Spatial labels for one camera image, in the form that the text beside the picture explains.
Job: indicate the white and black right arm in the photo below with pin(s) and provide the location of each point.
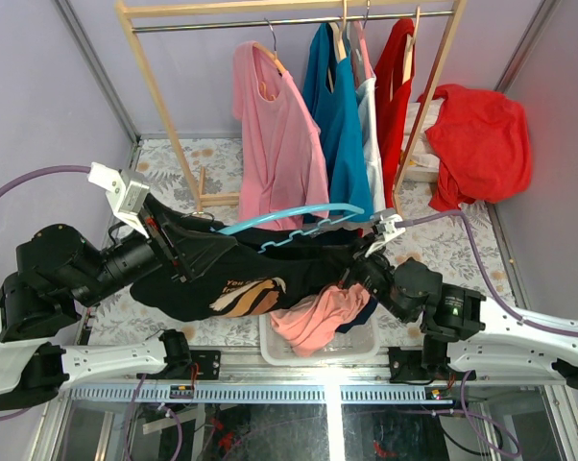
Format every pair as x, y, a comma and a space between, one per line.
464, 333

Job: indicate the blue t-shirt on hanger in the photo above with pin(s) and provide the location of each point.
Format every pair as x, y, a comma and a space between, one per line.
329, 94

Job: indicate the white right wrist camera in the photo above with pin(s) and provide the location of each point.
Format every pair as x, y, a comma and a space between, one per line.
386, 226

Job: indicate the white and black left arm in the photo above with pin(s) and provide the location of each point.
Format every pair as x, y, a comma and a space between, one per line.
59, 269

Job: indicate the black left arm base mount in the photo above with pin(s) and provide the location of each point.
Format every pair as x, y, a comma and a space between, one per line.
202, 365

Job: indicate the salmon pink shirt in basket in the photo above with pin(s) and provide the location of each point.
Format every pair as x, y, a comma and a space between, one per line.
312, 323

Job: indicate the pink t-shirt on hanger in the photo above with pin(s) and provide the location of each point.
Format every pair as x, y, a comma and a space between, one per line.
283, 159

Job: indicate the wooden hanger under red shirt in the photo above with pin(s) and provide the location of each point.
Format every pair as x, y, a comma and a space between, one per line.
409, 48

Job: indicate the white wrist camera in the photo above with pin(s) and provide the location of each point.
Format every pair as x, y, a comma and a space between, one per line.
386, 226
126, 192

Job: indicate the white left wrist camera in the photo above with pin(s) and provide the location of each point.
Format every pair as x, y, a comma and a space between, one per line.
126, 192

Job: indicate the white slotted cable duct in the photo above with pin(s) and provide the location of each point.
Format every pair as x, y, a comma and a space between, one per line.
217, 393

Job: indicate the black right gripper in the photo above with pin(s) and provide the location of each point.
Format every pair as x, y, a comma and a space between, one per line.
357, 265

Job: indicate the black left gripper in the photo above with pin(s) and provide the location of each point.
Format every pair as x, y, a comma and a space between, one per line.
196, 251

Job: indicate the black printed t-shirt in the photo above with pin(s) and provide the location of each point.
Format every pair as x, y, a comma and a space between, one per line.
229, 288

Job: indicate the white and pink hung shirt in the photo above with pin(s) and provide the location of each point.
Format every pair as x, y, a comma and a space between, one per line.
364, 82

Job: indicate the floral patterned floor mat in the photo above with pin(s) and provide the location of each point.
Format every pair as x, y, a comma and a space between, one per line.
442, 245

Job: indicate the wooden hanger under blue shirt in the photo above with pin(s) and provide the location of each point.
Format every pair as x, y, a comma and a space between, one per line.
337, 47

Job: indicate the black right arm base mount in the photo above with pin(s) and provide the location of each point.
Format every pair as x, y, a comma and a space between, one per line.
421, 367

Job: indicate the red cloth pile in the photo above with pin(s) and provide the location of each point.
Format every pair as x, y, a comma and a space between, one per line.
482, 142

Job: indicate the red t-shirt on hanger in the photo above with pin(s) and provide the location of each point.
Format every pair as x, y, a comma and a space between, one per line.
392, 96

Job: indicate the white plastic laundry basket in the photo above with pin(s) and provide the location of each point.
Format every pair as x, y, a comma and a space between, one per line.
309, 278

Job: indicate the navy garment in basket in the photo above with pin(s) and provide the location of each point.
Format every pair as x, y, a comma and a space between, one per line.
361, 318

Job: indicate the wooden hanger under pink shirt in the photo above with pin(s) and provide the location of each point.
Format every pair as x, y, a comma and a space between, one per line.
272, 55

